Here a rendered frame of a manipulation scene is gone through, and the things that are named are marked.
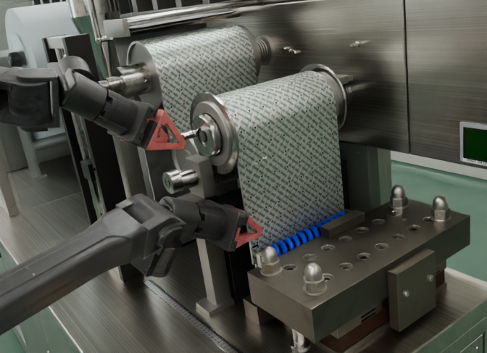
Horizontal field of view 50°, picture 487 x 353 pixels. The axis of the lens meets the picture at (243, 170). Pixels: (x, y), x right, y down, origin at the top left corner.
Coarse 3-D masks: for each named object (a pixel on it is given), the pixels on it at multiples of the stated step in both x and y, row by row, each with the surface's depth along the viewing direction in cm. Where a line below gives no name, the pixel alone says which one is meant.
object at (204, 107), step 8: (328, 80) 100; (336, 96) 99; (200, 104) 91; (208, 104) 88; (336, 104) 100; (200, 112) 91; (208, 112) 89; (216, 112) 87; (336, 112) 100; (216, 120) 88; (224, 120) 86; (224, 128) 86; (224, 136) 87; (224, 144) 88; (224, 152) 89; (216, 160) 92; (224, 160) 90
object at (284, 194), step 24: (312, 144) 97; (336, 144) 101; (240, 168) 88; (264, 168) 91; (288, 168) 95; (312, 168) 98; (336, 168) 102; (264, 192) 92; (288, 192) 96; (312, 192) 100; (336, 192) 103; (264, 216) 94; (288, 216) 97; (312, 216) 101; (264, 240) 95
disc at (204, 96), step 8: (200, 96) 91; (208, 96) 88; (216, 96) 87; (192, 104) 94; (216, 104) 87; (224, 104) 86; (192, 112) 95; (224, 112) 86; (192, 120) 96; (232, 120) 85; (232, 128) 85; (232, 136) 86; (232, 144) 87; (232, 152) 88; (232, 160) 88; (216, 168) 94; (224, 168) 91; (232, 168) 89
